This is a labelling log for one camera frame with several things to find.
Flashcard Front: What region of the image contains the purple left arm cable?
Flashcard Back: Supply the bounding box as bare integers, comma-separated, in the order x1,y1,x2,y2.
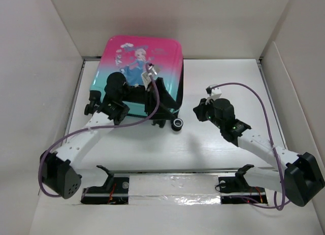
38,63,160,197

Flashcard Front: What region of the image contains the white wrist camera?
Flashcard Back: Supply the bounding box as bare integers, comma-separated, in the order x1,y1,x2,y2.
141,62,160,92
205,85,222,105

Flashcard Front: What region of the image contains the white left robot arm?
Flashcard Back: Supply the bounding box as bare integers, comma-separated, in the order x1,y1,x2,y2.
38,72,184,199

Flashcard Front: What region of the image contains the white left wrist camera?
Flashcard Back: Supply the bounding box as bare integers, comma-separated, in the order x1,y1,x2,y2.
141,62,160,92

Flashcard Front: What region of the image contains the metal base rail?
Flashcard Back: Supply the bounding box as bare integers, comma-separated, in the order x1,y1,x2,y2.
37,169,270,205

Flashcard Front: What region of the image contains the pink and teal suitcase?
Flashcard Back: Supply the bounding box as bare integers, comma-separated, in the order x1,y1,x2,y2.
84,35,184,131

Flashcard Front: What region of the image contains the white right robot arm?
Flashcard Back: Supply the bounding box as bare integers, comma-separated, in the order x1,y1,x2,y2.
193,98,324,207

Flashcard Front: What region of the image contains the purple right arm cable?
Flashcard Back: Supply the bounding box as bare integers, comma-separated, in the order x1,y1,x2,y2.
213,82,291,210

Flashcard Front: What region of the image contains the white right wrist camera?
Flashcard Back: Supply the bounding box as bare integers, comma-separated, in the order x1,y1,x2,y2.
205,85,222,105

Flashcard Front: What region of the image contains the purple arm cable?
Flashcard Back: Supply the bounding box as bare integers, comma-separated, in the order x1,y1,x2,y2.
213,82,291,210
38,63,160,197

